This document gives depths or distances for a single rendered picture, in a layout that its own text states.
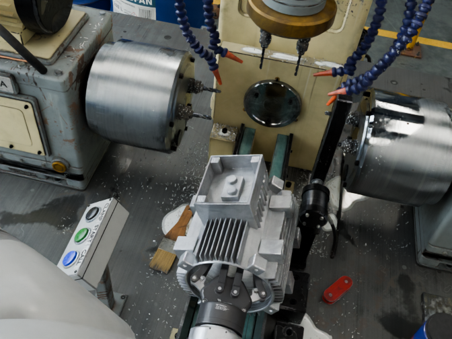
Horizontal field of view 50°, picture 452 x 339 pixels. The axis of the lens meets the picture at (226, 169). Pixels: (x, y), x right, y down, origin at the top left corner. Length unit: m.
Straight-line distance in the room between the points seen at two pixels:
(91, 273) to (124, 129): 0.38
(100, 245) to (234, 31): 0.68
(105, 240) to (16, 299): 0.74
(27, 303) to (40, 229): 1.11
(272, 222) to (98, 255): 0.31
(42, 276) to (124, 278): 0.98
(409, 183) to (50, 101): 0.80
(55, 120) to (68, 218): 0.26
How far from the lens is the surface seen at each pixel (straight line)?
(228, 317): 0.77
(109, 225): 0.92
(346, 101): 0.94
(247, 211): 0.81
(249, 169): 0.90
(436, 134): 1.11
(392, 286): 1.26
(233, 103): 1.29
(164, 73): 1.09
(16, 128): 1.25
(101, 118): 1.14
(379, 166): 1.08
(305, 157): 1.38
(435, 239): 1.25
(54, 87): 1.11
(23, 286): 0.18
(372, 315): 1.21
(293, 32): 0.97
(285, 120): 1.29
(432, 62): 3.60
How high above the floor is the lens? 1.82
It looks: 48 degrees down
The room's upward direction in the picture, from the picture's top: 7 degrees clockwise
